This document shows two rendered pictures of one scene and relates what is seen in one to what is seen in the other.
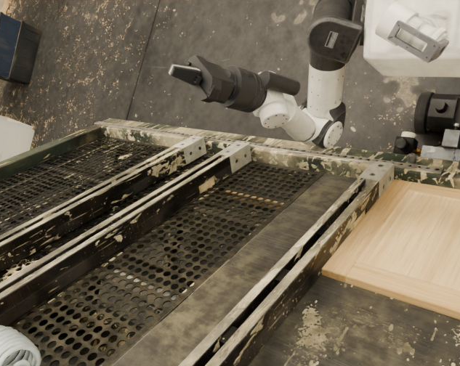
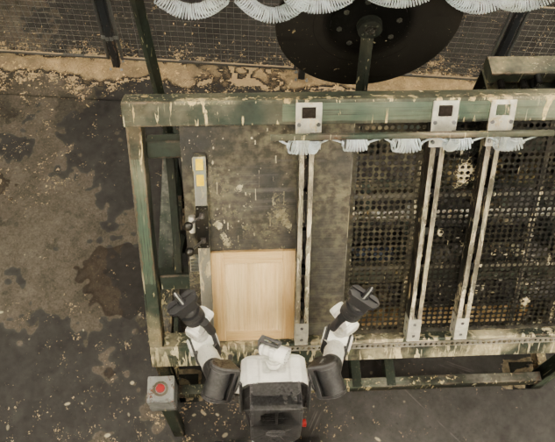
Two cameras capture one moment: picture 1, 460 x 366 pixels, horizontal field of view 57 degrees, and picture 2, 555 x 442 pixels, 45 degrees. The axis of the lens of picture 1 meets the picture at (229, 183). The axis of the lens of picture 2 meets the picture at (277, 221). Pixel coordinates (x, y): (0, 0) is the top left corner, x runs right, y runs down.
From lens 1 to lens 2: 2.08 m
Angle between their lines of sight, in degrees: 42
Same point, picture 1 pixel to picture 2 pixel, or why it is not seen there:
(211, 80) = (352, 292)
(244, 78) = (346, 310)
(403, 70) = not seen: hidden behind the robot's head
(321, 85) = (330, 349)
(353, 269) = (281, 257)
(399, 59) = not seen: hidden behind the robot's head
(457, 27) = (259, 367)
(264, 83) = (339, 314)
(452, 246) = (245, 291)
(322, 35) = (327, 360)
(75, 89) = not seen: outside the picture
